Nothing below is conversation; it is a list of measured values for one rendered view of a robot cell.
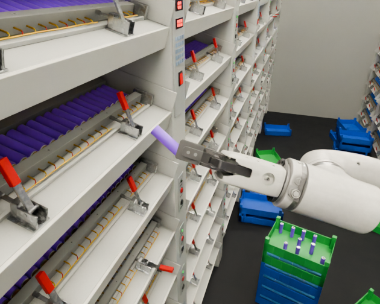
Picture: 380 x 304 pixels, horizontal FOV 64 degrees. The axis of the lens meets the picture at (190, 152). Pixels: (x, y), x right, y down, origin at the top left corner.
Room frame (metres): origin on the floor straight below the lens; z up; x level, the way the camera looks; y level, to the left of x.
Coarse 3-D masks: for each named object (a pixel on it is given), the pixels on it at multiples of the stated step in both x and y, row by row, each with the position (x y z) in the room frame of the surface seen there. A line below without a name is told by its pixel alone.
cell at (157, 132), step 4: (156, 128) 0.46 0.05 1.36; (160, 128) 0.46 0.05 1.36; (152, 132) 0.45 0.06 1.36; (156, 132) 0.45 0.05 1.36; (160, 132) 0.45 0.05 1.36; (164, 132) 0.46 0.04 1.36; (156, 136) 0.45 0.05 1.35; (160, 136) 0.45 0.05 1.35; (164, 136) 0.45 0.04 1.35; (168, 136) 0.45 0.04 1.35; (160, 140) 0.45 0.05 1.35; (164, 140) 0.45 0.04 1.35; (168, 140) 0.45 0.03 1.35; (172, 140) 0.45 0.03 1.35; (164, 144) 0.45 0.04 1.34; (168, 144) 0.44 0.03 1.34; (172, 144) 0.44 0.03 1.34; (176, 144) 0.45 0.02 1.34; (168, 148) 0.45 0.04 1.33; (172, 148) 0.44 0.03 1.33; (176, 148) 0.44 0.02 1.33; (172, 152) 0.44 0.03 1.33; (176, 152) 0.44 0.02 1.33
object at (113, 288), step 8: (152, 224) 0.68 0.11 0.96; (144, 232) 0.64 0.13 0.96; (152, 232) 0.66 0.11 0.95; (144, 240) 0.62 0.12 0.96; (136, 248) 0.59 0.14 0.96; (128, 256) 0.56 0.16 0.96; (136, 256) 0.57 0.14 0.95; (128, 264) 0.54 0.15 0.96; (120, 272) 0.51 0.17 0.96; (112, 280) 0.48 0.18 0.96; (120, 280) 0.49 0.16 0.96; (112, 288) 0.47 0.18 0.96; (104, 296) 0.44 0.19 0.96; (112, 296) 0.46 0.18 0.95
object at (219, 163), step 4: (212, 160) 0.40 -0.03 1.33; (216, 160) 0.40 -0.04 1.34; (220, 160) 0.39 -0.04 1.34; (212, 164) 0.40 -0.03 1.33; (216, 164) 0.39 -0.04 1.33; (220, 164) 0.39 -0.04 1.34; (224, 164) 0.39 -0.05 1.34; (228, 164) 0.39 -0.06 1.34; (232, 164) 0.39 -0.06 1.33; (220, 168) 0.38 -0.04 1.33; (224, 168) 0.39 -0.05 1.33; (228, 168) 0.39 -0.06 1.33; (232, 168) 0.39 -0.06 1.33; (236, 168) 0.39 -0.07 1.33; (240, 168) 0.39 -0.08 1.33; (244, 168) 0.40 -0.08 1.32; (248, 168) 0.40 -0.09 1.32; (232, 172) 0.39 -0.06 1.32; (236, 172) 0.39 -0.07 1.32; (240, 172) 0.39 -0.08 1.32; (244, 172) 0.39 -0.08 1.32; (248, 172) 0.40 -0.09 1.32; (248, 176) 0.39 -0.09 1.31
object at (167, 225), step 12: (156, 216) 0.71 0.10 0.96; (168, 216) 0.70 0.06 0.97; (168, 228) 0.70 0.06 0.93; (156, 240) 0.65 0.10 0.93; (168, 240) 0.66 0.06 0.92; (144, 252) 0.60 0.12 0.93; (156, 252) 0.61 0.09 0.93; (132, 276) 0.52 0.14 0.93; (144, 276) 0.53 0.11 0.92; (132, 288) 0.49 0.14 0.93; (144, 288) 0.50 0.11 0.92; (120, 300) 0.46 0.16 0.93; (132, 300) 0.46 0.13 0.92
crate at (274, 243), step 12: (276, 228) 1.27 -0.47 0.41; (288, 228) 1.25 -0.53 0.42; (300, 228) 1.22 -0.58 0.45; (276, 240) 1.18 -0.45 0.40; (288, 240) 1.18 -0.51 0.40; (324, 240) 1.16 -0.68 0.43; (276, 252) 1.08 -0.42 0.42; (288, 252) 1.06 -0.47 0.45; (300, 252) 1.10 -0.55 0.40; (324, 252) 1.10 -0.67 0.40; (300, 264) 1.02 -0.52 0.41; (312, 264) 1.00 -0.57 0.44; (324, 264) 1.03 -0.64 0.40
